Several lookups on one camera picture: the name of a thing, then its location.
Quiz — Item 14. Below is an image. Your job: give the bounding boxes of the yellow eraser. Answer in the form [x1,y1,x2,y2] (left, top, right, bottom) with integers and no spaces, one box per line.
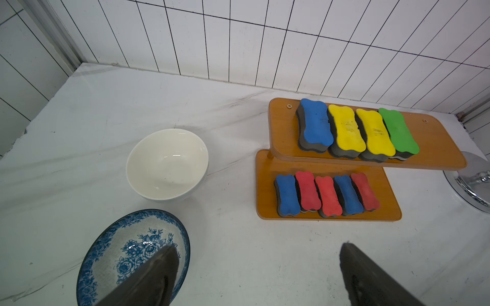
[356,108,396,163]
[328,104,366,159]

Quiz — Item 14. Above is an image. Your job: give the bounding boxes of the blue eraser top shelf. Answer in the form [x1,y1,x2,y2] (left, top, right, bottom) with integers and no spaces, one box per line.
[296,99,334,154]

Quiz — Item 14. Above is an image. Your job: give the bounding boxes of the blue floral plate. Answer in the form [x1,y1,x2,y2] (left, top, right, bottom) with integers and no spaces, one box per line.
[76,209,191,305]

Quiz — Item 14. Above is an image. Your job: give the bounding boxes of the green eraser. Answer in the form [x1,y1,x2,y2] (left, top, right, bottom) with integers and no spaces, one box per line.
[378,108,420,161]

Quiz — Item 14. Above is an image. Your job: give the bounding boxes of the red eraser bottom middle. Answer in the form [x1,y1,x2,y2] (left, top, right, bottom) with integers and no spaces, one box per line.
[315,176,343,218]

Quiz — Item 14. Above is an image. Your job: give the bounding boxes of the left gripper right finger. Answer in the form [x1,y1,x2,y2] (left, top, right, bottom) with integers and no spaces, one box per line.
[339,242,422,305]

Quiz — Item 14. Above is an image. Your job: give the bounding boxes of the two-tier wooden shelf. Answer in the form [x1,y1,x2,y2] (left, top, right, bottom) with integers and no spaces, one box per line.
[256,98,468,222]

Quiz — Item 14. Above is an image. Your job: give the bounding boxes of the white ceramic bowl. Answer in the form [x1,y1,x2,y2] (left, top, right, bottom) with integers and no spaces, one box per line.
[126,128,209,202]

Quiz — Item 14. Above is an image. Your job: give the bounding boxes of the red eraser bottom right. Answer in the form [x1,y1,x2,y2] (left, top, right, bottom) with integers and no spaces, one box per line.
[350,173,380,211]

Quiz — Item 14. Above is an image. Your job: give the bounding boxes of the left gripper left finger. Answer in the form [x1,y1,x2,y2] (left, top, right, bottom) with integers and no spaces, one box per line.
[98,246,179,305]

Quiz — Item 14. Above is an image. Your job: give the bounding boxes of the chrome glass holder stand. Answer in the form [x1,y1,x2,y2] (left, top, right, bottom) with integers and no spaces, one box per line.
[444,152,489,213]

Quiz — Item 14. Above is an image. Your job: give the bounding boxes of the blue eraser bottom left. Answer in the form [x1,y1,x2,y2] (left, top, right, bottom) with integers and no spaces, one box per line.
[274,175,301,218]

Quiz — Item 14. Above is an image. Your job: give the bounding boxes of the red eraser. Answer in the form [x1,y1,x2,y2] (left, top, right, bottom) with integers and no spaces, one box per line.
[315,176,343,218]
[350,173,380,211]
[295,172,322,212]

